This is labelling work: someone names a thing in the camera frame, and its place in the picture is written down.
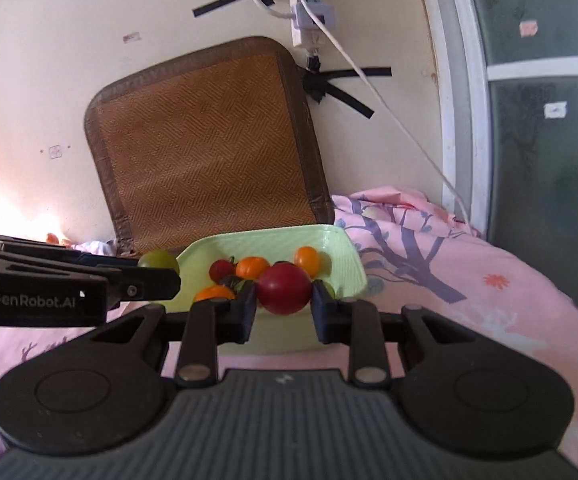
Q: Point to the white power strip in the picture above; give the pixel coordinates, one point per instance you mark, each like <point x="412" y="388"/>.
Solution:
<point x="311" y="7"/>

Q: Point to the light green plastic basket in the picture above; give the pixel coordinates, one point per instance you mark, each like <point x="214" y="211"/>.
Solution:
<point x="279" y="240"/>

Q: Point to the dark purple tomato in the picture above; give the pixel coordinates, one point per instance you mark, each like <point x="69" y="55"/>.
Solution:
<point x="230" y="280"/>

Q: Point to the white sticker on glass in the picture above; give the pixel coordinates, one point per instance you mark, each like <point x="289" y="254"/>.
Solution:
<point x="555" y="110"/>

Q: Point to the pink sticker on glass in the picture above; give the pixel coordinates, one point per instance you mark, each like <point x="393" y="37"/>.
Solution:
<point x="528" y="28"/>

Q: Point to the small orange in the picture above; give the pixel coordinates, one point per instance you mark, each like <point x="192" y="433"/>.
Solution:
<point x="214" y="293"/>
<point x="307" y="259"/>
<point x="252" y="267"/>

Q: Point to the small white wall sticker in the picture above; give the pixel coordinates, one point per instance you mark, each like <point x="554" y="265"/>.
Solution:
<point x="55" y="151"/>

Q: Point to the black plug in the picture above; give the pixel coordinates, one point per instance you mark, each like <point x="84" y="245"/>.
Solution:
<point x="313" y="61"/>

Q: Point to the brown woven mat cushion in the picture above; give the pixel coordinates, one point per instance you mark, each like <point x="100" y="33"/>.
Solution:
<point x="204" y="150"/>

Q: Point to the crossed black tape strips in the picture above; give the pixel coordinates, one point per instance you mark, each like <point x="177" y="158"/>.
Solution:
<point x="336" y="90"/>

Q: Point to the white frame glass door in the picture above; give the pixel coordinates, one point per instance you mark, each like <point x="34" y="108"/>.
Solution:
<point x="464" y="110"/>

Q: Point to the small pink wall sticker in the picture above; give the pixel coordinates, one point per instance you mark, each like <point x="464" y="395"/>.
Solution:
<point x="130" y="37"/>

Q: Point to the pink printed bedsheet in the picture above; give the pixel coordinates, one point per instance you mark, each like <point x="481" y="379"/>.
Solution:
<point x="494" y="305"/>

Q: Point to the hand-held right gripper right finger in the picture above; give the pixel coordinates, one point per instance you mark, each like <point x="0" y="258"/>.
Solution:
<point x="320" y="315"/>

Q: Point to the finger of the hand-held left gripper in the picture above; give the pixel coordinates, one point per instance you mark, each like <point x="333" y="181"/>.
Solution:
<point x="144" y="287"/>
<point x="44" y="249"/>

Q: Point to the long black tape strip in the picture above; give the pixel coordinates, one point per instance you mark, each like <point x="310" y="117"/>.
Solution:
<point x="229" y="1"/>

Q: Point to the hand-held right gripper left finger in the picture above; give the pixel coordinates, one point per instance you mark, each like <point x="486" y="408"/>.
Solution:
<point x="246" y="310"/>

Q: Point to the large red tomato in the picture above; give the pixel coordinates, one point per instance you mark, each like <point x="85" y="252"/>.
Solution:
<point x="283" y="289"/>

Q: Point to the small red tomato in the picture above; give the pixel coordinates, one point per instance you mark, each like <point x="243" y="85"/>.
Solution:
<point x="221" y="269"/>

